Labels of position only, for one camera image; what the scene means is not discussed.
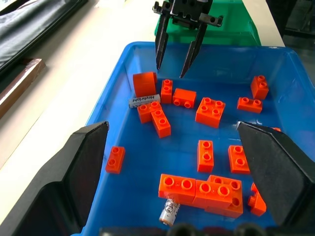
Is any white Heybright battery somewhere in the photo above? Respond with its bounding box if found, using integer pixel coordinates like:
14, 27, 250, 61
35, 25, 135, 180
128, 93, 161, 109

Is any blue plastic bin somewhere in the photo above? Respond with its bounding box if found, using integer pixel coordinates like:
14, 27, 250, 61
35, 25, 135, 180
80, 41, 315, 236

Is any orange curved toy brick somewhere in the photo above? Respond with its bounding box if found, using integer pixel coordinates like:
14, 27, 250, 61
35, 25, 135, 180
132, 71, 158, 98

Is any orange sloped toy brick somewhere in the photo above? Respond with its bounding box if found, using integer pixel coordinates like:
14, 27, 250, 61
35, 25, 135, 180
247, 182, 267, 217

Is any orange four-stud toy brick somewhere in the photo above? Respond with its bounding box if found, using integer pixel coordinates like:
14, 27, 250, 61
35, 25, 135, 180
195, 97, 226, 129
205, 175, 244, 219

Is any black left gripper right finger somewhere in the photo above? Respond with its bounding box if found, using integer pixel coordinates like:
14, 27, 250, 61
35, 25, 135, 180
236, 121, 315, 226

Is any white and silver battery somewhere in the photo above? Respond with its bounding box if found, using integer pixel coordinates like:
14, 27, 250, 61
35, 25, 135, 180
158, 198, 182, 226

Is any orange two-stud toy brick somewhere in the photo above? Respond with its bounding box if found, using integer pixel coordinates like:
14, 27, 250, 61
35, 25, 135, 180
157, 173, 197, 206
151, 109, 172, 139
237, 96, 263, 114
172, 88, 197, 109
227, 145, 251, 175
137, 101, 163, 124
105, 146, 126, 175
160, 79, 173, 104
197, 140, 214, 173
193, 179, 237, 209
251, 75, 269, 100

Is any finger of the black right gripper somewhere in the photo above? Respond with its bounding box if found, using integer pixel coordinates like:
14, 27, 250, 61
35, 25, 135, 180
155, 14, 170, 71
179, 21, 209, 79

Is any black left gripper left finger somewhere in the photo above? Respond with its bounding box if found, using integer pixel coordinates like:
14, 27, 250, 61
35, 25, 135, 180
0, 121, 110, 236

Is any black fabric cover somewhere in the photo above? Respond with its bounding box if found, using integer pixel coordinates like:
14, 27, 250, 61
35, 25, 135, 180
0, 0, 88, 73

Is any brown wooden board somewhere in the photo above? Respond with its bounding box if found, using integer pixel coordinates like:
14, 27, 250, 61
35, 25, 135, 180
0, 58, 47, 119

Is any green plastic bin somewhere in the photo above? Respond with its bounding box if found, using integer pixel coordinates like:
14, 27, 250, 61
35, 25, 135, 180
154, 0, 262, 47

